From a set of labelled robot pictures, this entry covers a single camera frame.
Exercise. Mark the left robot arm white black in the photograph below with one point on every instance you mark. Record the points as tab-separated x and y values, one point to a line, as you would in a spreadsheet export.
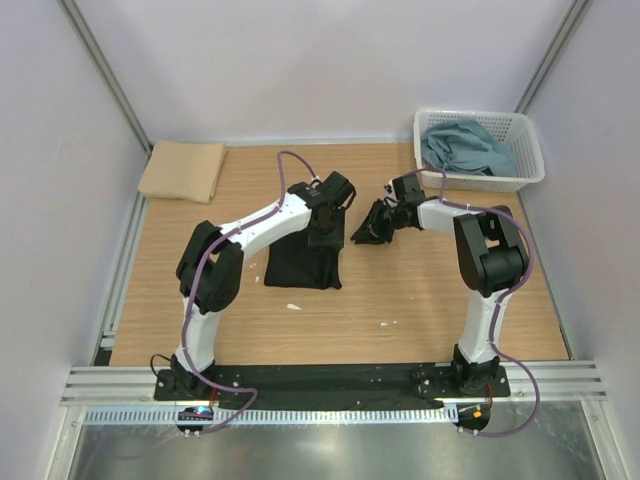
210	272

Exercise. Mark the aluminium frame rail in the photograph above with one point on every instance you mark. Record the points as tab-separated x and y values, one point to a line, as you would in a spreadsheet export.
104	385

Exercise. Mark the white plastic basket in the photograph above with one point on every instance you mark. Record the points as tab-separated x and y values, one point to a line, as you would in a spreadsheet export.
513	130

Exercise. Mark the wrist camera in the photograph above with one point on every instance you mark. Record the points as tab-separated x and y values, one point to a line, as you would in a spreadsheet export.
405	189
338	191

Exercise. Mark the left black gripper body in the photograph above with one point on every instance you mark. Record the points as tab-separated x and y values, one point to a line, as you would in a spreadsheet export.
331	233

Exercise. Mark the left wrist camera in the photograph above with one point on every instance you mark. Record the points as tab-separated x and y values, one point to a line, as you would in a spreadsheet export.
338	191

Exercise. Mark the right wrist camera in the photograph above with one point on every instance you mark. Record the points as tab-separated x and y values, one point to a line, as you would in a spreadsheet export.
405	189

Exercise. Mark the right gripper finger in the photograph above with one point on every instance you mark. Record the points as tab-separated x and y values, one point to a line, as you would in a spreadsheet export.
371	238
373	226

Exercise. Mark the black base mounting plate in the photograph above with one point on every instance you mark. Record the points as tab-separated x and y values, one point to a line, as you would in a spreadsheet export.
383	387

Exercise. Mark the folded beige t shirt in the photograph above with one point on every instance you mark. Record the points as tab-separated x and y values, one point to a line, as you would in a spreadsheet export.
182	171

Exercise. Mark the blue t shirt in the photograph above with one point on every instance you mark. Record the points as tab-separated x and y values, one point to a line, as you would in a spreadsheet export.
464	146

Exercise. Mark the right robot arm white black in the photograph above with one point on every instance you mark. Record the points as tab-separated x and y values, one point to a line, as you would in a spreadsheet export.
492	262

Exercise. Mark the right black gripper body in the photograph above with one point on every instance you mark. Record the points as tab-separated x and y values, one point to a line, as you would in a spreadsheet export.
395	216

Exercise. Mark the black t shirt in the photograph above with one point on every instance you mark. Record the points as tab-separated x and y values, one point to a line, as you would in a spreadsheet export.
294	263

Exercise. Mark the white slotted cable duct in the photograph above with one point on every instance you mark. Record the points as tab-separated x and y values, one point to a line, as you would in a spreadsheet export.
199	415

